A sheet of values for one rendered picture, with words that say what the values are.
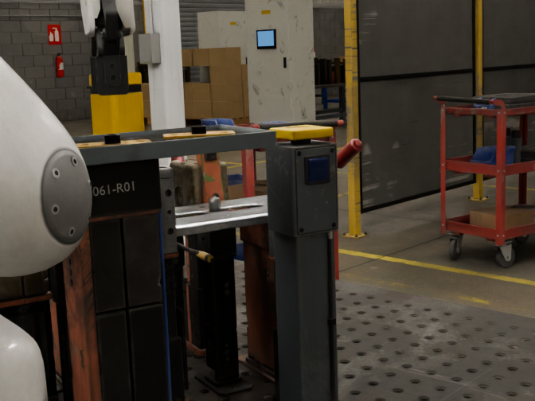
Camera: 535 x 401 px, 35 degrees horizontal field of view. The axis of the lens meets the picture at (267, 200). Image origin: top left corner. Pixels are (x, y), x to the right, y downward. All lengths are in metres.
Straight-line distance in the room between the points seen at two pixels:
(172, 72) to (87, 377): 4.46
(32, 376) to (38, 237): 0.13
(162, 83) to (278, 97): 6.40
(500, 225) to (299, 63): 7.14
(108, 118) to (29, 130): 7.86
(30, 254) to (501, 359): 1.11
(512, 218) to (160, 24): 2.38
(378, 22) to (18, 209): 5.41
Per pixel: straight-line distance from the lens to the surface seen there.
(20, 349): 0.69
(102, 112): 8.56
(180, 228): 1.28
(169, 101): 5.35
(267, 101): 11.78
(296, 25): 11.61
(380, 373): 1.51
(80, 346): 0.98
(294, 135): 1.04
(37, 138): 0.63
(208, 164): 1.53
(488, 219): 5.01
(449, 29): 6.70
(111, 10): 0.87
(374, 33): 5.90
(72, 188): 0.63
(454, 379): 1.50
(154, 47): 5.31
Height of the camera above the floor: 1.26
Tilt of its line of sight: 10 degrees down
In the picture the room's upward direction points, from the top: 2 degrees counter-clockwise
